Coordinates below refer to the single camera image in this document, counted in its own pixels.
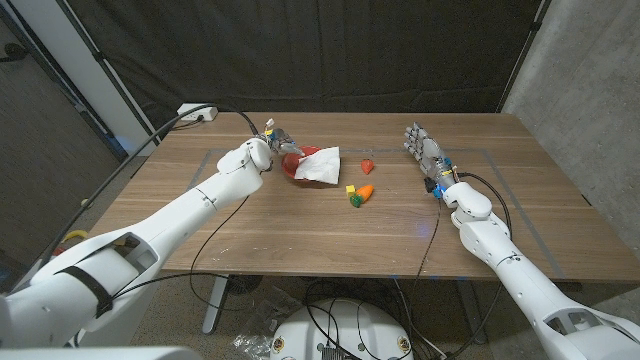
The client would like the yellow toy banana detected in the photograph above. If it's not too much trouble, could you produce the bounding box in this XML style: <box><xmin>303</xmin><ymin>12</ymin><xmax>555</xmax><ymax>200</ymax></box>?
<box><xmin>60</xmin><ymin>229</ymin><xmax>89</xmax><ymax>246</ymax></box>

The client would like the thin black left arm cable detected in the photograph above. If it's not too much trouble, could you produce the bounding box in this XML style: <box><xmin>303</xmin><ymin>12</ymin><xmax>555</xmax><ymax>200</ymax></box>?
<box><xmin>112</xmin><ymin>194</ymin><xmax>251</xmax><ymax>312</ymax></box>

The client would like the black round fan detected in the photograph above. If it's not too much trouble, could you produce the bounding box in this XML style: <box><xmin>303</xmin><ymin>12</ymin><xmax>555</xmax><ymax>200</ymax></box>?
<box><xmin>227</xmin><ymin>273</ymin><xmax>264</xmax><ymax>296</ymax></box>

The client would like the black power strip cord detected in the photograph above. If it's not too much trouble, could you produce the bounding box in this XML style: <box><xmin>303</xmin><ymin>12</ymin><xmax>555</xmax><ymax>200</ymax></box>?
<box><xmin>169</xmin><ymin>115</ymin><xmax>205</xmax><ymax>132</ymax></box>

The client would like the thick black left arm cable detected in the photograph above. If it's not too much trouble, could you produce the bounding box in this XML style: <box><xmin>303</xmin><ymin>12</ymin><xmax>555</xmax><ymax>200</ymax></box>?
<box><xmin>37</xmin><ymin>102</ymin><xmax>261</xmax><ymax>271</ymax></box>

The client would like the white power strip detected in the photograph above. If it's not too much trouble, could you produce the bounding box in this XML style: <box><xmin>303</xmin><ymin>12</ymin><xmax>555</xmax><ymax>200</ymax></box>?
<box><xmin>176</xmin><ymin>103</ymin><xmax>219</xmax><ymax>123</ymax></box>

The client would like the black backdrop stand pole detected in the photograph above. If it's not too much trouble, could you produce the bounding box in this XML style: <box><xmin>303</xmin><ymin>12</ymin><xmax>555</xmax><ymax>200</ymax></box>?
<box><xmin>54</xmin><ymin>0</ymin><xmax>161</xmax><ymax>146</ymax></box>
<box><xmin>494</xmin><ymin>0</ymin><xmax>551</xmax><ymax>114</ymax></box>

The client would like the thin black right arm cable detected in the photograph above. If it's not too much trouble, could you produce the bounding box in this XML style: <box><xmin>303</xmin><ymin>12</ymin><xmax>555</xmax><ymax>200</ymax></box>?
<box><xmin>409</xmin><ymin>197</ymin><xmax>444</xmax><ymax>281</ymax></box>

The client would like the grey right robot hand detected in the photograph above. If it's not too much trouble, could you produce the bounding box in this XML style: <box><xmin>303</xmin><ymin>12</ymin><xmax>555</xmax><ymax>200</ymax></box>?
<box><xmin>403</xmin><ymin>122</ymin><xmax>459</xmax><ymax>198</ymax></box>

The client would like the white table leg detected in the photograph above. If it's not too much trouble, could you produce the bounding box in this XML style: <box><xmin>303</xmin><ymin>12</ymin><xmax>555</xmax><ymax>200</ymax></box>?
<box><xmin>201</xmin><ymin>273</ymin><xmax>230</xmax><ymax>335</ymax></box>

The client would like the grey table leg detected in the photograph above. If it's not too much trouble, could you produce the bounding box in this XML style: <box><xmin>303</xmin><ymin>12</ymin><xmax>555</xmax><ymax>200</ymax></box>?
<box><xmin>454</xmin><ymin>279</ymin><xmax>487</xmax><ymax>345</ymax></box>

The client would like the orange toy carrot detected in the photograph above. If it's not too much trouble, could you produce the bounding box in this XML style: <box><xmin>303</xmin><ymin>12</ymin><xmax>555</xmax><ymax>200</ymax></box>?
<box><xmin>349</xmin><ymin>184</ymin><xmax>375</xmax><ymax>209</ymax></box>

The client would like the black cable loop on base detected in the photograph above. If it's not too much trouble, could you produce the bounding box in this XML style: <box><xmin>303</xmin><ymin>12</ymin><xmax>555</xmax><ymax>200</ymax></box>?
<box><xmin>303</xmin><ymin>279</ymin><xmax>416</xmax><ymax>360</ymax></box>

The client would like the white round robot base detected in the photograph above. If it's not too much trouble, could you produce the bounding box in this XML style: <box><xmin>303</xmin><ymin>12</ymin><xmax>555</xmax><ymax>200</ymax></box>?
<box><xmin>269</xmin><ymin>298</ymin><xmax>415</xmax><ymax>360</ymax></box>

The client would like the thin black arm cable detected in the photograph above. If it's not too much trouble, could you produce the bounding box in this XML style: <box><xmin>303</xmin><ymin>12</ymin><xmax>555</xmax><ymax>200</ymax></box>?
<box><xmin>112</xmin><ymin>194</ymin><xmax>251</xmax><ymax>312</ymax></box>
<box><xmin>409</xmin><ymin>197</ymin><xmax>444</xmax><ymax>281</ymax></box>

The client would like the white cloth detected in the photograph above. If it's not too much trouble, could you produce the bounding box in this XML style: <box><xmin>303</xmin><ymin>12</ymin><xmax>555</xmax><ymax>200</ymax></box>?
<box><xmin>293</xmin><ymin>146</ymin><xmax>342</xmax><ymax>186</ymax></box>

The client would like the red bowl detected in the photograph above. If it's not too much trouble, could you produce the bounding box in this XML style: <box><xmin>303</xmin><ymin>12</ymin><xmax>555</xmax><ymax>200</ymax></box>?
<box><xmin>280</xmin><ymin>145</ymin><xmax>341</xmax><ymax>188</ymax></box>

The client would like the clear plastic bag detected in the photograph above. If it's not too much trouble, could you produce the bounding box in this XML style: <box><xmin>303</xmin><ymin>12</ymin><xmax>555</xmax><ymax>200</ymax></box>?
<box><xmin>232</xmin><ymin>287</ymin><xmax>301</xmax><ymax>359</ymax></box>

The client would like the black backdrop curtain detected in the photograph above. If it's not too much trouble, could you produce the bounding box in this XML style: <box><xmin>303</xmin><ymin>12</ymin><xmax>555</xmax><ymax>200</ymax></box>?
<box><xmin>67</xmin><ymin>0</ymin><xmax>544</xmax><ymax>139</ymax></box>

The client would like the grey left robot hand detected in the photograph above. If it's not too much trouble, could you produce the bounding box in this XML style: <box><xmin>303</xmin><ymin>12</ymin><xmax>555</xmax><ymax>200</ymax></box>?
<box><xmin>258</xmin><ymin>127</ymin><xmax>307</xmax><ymax>158</ymax></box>

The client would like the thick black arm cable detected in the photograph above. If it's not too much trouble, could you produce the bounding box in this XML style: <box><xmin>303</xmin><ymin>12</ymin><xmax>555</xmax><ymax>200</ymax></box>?
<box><xmin>444</xmin><ymin>172</ymin><xmax>514</xmax><ymax>360</ymax></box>
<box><xmin>37</xmin><ymin>102</ymin><xmax>261</xmax><ymax>271</ymax></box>

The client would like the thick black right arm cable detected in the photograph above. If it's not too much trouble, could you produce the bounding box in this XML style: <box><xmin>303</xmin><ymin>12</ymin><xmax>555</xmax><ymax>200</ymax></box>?
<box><xmin>444</xmin><ymin>172</ymin><xmax>514</xmax><ymax>360</ymax></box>

